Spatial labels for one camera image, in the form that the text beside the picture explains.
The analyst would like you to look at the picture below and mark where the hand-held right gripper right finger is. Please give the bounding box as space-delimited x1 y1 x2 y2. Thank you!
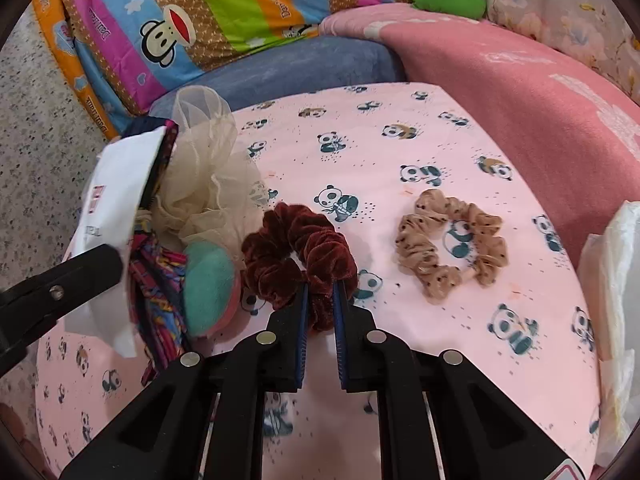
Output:
332 280 586 480

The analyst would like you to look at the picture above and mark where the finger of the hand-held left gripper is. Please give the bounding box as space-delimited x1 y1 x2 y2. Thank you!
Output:
0 244 124 376

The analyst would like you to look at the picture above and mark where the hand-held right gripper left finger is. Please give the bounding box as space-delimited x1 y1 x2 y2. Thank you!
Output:
59 282 308 480

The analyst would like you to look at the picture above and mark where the dark red velvet scrunchie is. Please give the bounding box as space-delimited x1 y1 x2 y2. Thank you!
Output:
241 203 359 333

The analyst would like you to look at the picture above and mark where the beige organza scrunchie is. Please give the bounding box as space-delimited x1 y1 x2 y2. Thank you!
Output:
150 86 266 261

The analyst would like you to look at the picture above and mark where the bin with white plastic bag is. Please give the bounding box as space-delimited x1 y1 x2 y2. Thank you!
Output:
577 200 640 466

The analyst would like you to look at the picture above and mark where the pink panda print cloth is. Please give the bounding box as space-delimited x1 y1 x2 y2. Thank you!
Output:
35 84 601 480

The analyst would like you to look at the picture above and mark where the colourful patterned scrunchie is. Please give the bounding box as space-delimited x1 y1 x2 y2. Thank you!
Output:
127 232 193 386

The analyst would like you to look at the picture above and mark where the teal and pink round plush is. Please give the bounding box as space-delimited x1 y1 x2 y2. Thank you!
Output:
182 241 241 338

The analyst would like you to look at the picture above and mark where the tan dotted scrunchie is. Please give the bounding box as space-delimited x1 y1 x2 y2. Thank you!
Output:
395 189 509 303

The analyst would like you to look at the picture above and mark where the orange monkey print pillow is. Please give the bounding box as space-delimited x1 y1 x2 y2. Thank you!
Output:
32 0 121 141

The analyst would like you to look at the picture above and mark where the blue sofa cushion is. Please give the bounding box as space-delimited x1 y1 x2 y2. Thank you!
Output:
150 35 406 121

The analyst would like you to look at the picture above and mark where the pink fleece blanket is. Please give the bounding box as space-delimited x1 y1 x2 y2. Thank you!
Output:
320 5 640 271

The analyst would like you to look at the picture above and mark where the striped monkey print quilt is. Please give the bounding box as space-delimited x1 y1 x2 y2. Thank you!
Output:
57 0 416 116

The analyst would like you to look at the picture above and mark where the grey floral blanket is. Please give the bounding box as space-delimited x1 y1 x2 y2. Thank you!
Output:
475 0 640 106

